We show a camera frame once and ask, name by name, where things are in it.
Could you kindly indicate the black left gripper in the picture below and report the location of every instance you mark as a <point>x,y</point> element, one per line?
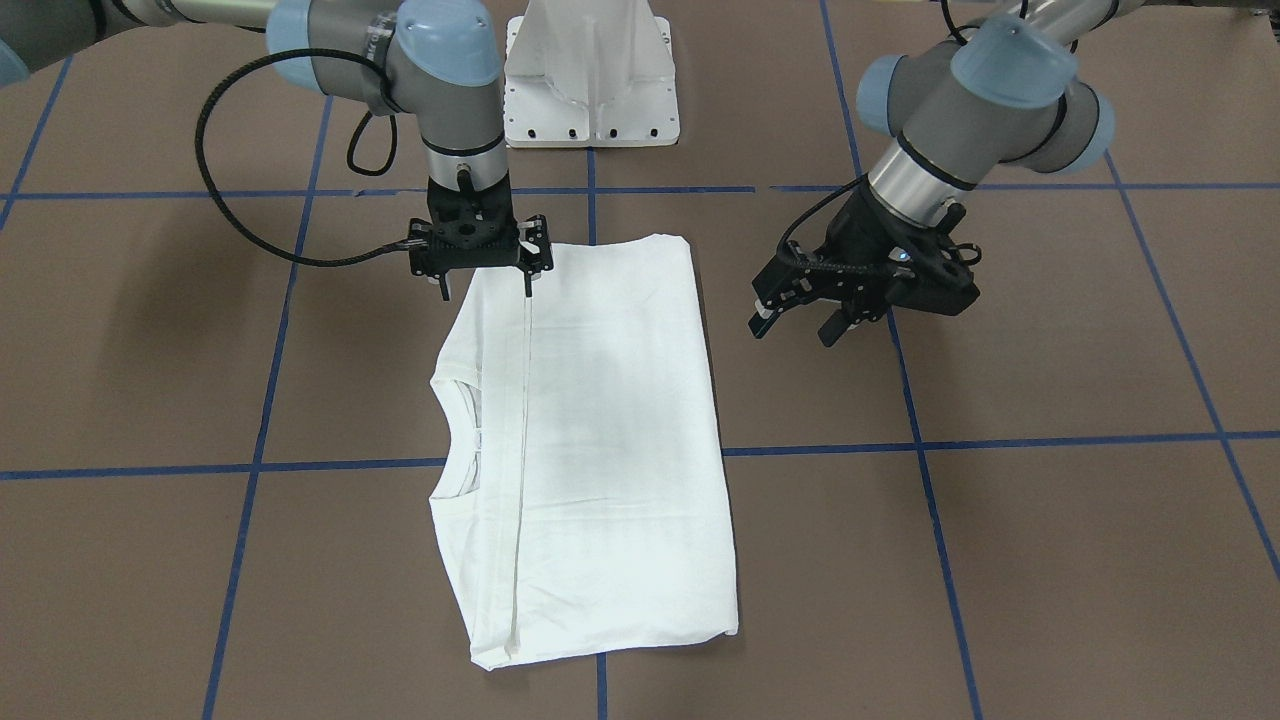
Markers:
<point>846,237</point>

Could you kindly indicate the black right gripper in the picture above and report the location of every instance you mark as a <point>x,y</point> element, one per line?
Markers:
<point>541,243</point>

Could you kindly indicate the white printed t-shirt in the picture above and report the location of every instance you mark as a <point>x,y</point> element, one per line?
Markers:
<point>583,507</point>

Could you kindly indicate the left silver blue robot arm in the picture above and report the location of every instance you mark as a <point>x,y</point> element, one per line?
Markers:
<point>1001,91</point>

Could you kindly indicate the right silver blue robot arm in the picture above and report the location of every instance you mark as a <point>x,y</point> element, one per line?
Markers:
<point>434,61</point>

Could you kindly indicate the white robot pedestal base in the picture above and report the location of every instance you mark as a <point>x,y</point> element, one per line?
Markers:
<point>590,75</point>

